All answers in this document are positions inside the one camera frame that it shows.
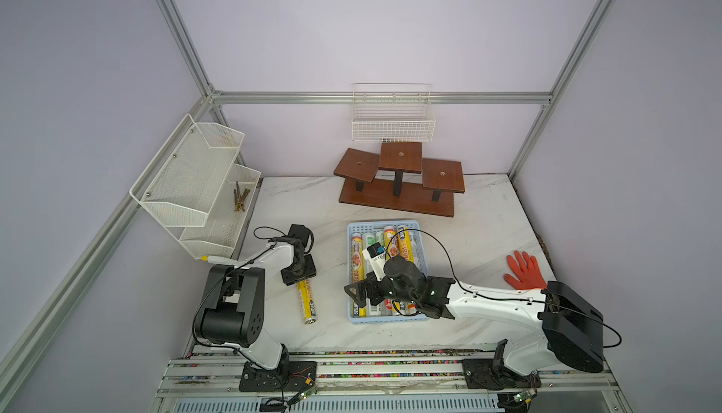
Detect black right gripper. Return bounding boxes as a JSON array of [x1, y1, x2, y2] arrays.
[[345, 268, 417, 308]]

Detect yellow plastic wrap roll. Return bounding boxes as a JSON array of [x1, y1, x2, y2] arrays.
[[351, 232, 367, 318]]

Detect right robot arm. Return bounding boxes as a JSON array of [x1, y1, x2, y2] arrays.
[[344, 256, 605, 377]]

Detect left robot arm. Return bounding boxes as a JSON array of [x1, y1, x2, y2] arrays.
[[192, 224, 317, 371]]

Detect blue plastic basket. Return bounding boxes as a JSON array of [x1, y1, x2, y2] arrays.
[[345, 219, 439, 325]]

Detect yellow roll far left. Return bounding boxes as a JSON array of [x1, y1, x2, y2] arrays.
[[296, 279, 317, 325]]

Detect yellow spray bottle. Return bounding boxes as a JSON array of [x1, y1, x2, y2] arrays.
[[200, 255, 238, 266]]

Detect white mesh lower shelf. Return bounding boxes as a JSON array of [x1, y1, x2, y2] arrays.
[[180, 164, 261, 259]]

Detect white mesh shelf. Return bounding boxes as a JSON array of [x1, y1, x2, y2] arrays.
[[180, 164, 261, 259], [129, 115, 244, 228]]

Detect brown twigs in shelf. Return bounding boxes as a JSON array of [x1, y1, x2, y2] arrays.
[[233, 182, 251, 212]]

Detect brown wooden tiered stand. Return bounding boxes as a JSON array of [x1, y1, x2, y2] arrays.
[[334, 142, 466, 217]]

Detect red work glove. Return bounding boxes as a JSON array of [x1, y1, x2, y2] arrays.
[[503, 251, 547, 291]]

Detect white mesh upper shelf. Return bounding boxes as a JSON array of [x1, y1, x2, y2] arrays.
[[129, 115, 244, 228]]

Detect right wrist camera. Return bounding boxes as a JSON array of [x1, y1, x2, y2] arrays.
[[362, 243, 387, 281]]

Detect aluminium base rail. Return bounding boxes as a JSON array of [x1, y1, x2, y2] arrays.
[[151, 347, 622, 400]]

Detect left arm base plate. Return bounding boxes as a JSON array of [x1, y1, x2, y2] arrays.
[[239, 360, 318, 392]]

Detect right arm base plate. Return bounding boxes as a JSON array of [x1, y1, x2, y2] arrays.
[[462, 358, 542, 390]]

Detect white wire wall basket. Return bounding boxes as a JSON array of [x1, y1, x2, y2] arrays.
[[351, 83, 436, 143]]

